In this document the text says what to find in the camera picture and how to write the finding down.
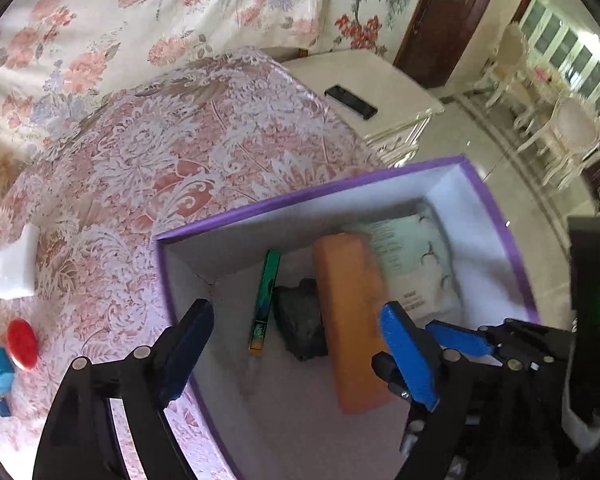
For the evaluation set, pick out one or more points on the green stick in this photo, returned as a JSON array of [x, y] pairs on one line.
[[265, 300]]

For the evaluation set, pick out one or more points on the floral bedsheet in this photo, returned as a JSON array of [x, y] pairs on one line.
[[130, 10]]

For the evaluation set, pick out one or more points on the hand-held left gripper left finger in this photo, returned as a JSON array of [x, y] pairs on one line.
[[185, 355]]

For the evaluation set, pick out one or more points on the cream dining chair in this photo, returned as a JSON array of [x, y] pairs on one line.
[[575, 125], [510, 55]]

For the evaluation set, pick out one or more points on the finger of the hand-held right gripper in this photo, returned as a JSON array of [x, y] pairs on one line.
[[460, 337], [387, 372]]

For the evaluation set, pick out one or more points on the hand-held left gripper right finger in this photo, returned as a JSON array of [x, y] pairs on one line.
[[410, 355]]

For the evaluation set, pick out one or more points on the black phone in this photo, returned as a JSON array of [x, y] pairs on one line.
[[350, 101]]

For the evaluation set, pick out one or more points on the pale green tissue packet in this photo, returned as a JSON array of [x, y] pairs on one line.
[[410, 260]]

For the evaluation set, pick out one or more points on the blue and white small box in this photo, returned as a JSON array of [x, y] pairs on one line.
[[2, 406]]

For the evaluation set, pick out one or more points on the bird and flower painting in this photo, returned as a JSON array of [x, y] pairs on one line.
[[375, 5]]

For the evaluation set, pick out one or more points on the purple cardboard box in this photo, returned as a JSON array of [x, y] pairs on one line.
[[330, 210]]

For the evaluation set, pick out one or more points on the orange glasses case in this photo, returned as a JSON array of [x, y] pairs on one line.
[[350, 310]]

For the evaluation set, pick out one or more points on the white foam block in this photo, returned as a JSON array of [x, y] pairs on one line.
[[17, 270]]

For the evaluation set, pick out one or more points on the dark wooden door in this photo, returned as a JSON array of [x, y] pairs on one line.
[[450, 20]]

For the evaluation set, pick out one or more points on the white nightstand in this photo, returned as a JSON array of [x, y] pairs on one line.
[[395, 95]]

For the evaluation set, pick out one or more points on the red round disc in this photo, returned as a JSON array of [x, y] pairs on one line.
[[22, 345]]

